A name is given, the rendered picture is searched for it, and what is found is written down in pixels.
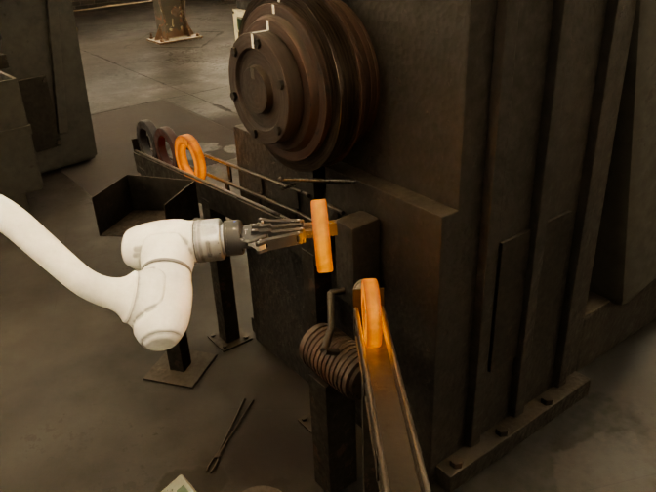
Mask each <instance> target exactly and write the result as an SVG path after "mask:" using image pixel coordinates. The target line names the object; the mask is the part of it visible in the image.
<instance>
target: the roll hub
mask: <svg viewBox="0 0 656 492"><path fill-rule="evenodd" d="M251 34H253V38H254V39H260V42H261V48H260V49H256V48H255V47H254V49H253V48H252V42H251ZM233 47H234V48H236V50H237V57H233V56H232V55H231V53H230V57H229V65H228V76H229V85H230V90H231V91H233V92H235V93H236V96H237V98H236V101H233V102H234V105H235V108H236V110H237V113H238V115H239V117H240V119H241V121H242V123H243V125H244V126H245V128H246V129H247V131H248V132H249V133H250V134H251V129H255V130H256V131H257V133H258V135H257V137H256V138H255V139H256V140H257V141H259V142H260V143H262V144H277V143H280V142H284V141H287V140H290V139H291V138H293V137H294V136H295V135H296V133H297V132H298V130H299V128H300V125H301V122H302V119H303V113H304V90H303V84H302V79H301V75H300V72H299V70H298V67H297V64H296V62H295V59H294V57H293V55H292V53H291V52H290V50H289V48H288V47H287V46H286V44H285V43H284V42H283V41H282V40H281V39H280V38H279V37H278V36H277V35H276V34H274V33H273V32H271V31H263V32H257V33H252V32H247V33H244V34H242V35H240V36H239V37H238V38H237V39H236V41H235V42H234V44H233ZM278 79H280V80H283V83H284V88H283V90H279V89H277V86H276V82H277V80H278ZM276 125H277V126H279V127H280V129H281V134H280V135H279V136H277V135H275V133H274V130H273V129H274V126H276Z"/></svg>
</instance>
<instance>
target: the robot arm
mask: <svg viewBox="0 0 656 492"><path fill-rule="evenodd" d="M0 232H1V233H2V234H4V235H5V236H6V237H8V238H9V239H10V240H11V241H12V242H14V243H15V244H16V245H17V246H18V247H20V248H21V249H22V250H23V251H24V252H25V253H26V254H27V255H28V256H29V257H30V258H31V259H33V260H34V261H35V262H36V263H37V264H39V265H40V266H41V267H42V268H44V269H46V270H47V271H48V272H49V273H50V274H52V275H53V276H54V277H55V278H56V279H57V280H58V281H59V282H60V283H61V284H62V285H64V286H65V287H66V288H68V289H69V290H70V291H72V292H73V293H74V294H76V295H78V296H79V297H81V298H83V299H85V300H87V301H89V302H91V303H93V304H96V305H98V306H101V307H104V308H108V309H111V310H113V311H114V312H116V313H117V314H118V315H119V317H120V318H121V320H122V322H125V323H127V324H129V325H130V326H131V327H132V328H133V329H134V335H135V337H136V338H137V340H138V341H139V343H140V344H141V345H142V346H143V347H145V348H147V349H150V350H165V349H170V348H172V347H174V346H175V345H176V344H177V343H178V342H179V341H180V339H181V338H182V336H183V335H184V333H185V330H186V328H187V326H188V323H189V320H190V315H191V308H192V282H191V275H192V270H193V267H194V264H196V263H205V262H213V261H222V260H224V259H225V258H226V255H227V256H237V255H243V254H244V253H245V248H246V249H254V248H255V249H256V251H257V254H262V253H264V252H266V251H270V250H275V249H280V248H284V247H289V246H294V245H299V244H302V243H306V238H313V229H312V223H304V219H266V218H258V222H257V223H256V224H249V225H243V224H242V222H241V221H240V220H231V221H224V222H222V220H221V219H219V218H217V219H208V220H197V221H187V220H182V219H172V220H162V221H155V222H150V223H146V224H142V225H136V226H134V227H132V228H130V229H128V230H127V231H126V232H125V233H124V235H123V238H122V243H121V254H122V258H123V261H124V263H125V264H126V265H127V266H129V267H132V268H134V269H136V270H139V271H135V270H134V271H133V272H131V273H130V274H128V275H127V276H124V277H117V278H116V277H108V276H104V275H101V274H99V273H97V272H95V271H93V270H91V269H90V268H89V267H87V266H86V265H85V264H83V263H82V262H81V261H80V260H79V259H78V258H77V257H76V256H75V255H73V254H72V253H71V252H70V251H69V250H68V249H67V248H66V247H65V246H64V245H63V244H62V243H60V242H59V241H58V240H57V238H56V237H55V236H54V235H53V234H52V233H51V232H50V231H49V230H47V229H46V228H44V227H43V226H42V225H41V224H40V223H39V222H38V221H37V220H35V219H34V218H33V217H32V216H31V215H30V214H29V213H28V212H26V211H25V210H24V209H23V208H22V207H21V206H20V205H18V204H17V203H15V202H14V201H12V200H11V199H9V198H7V197H6V196H4V195H2V194H0Z"/></svg>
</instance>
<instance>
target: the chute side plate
mask: <svg viewBox="0 0 656 492"><path fill-rule="evenodd" d="M133 153H134V158H135V162H136V167H137V172H138V173H141V172H140V167H141V168H142V169H144V170H145V173H146V175H147V176H149V177H159V178H170V179H181V180H192V181H195V184H196V191H197V198H198V203H200V204H202V203H201V197H202V198H204V199H205V200H207V201H209V205H210V209H212V210H214V211H216V212H218V213H220V214H222V215H224V216H226V217H228V218H230V219H232V220H240V221H241V222H242V224H243V225H244V226H246V225H249V224H256V223H257V222H258V218H266V219H280V218H278V217H276V216H274V215H272V214H270V213H268V212H266V211H263V210H261V209H259V208H257V207H255V206H252V205H250V204H248V203H246V202H244V201H241V200H239V199H237V198H235V197H232V196H230V195H228V194H226V193H224V192H221V191H219V190H217V189H215V188H213V187H210V186H208V185H206V184H203V183H201V182H199V181H197V180H195V179H192V178H190V177H188V176H186V175H184V174H181V173H179V172H177V171H175V170H172V169H170V168H168V167H166V166H164V165H161V164H159V163H157V162H155V161H153V160H150V159H148V158H146V157H144V156H141V155H139V154H137V153H135V152H133ZM286 248H288V249H289V250H291V251H293V252H294V253H296V254H297V255H299V256H302V248H303V249H304V250H306V251H308V252H309V253H311V254H313V255H314V265H315V266H316V258H315V249H314V240H313V238H306V243H302V244H299V245H294V246H289V247H286Z"/></svg>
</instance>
